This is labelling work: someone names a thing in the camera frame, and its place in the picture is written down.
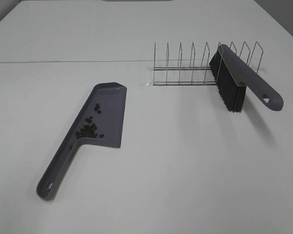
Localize grey brush black bristles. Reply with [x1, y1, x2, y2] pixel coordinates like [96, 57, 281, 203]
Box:
[209, 44, 284, 113]

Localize pile of coffee beans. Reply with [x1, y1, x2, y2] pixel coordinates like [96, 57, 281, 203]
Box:
[75, 103, 105, 139]

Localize grey plastic dustpan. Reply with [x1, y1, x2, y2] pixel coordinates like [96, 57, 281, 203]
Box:
[36, 82, 127, 200]

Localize metal wire rack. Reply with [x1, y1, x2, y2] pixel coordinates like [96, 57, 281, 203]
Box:
[149, 41, 264, 86]

